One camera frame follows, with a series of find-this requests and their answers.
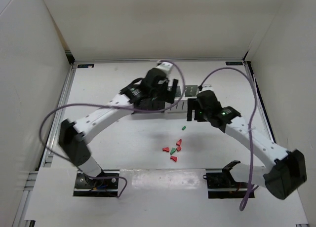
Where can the green lego slope middle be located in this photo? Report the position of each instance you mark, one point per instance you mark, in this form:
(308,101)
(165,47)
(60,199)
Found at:
(173,150)

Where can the red lego slope top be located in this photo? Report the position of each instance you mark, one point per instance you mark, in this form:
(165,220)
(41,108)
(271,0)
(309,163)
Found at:
(178,143)

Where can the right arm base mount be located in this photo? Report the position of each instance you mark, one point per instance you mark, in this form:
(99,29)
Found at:
(221,185)

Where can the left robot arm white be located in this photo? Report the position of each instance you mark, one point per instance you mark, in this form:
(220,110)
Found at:
(75,136)

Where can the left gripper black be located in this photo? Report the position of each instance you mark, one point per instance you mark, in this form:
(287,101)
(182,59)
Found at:
(171,92)

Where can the white double bin container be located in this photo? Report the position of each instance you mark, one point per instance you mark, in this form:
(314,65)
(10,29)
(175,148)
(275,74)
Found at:
(189,92)

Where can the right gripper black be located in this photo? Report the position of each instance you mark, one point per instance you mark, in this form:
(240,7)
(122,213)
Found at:
(194,110)

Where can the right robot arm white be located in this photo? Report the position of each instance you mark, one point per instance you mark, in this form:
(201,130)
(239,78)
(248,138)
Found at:
(283,171)

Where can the black double bin container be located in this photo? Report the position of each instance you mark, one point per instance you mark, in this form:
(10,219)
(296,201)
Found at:
(149,105)

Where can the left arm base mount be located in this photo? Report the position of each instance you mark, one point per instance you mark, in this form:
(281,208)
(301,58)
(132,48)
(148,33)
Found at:
(87,187)

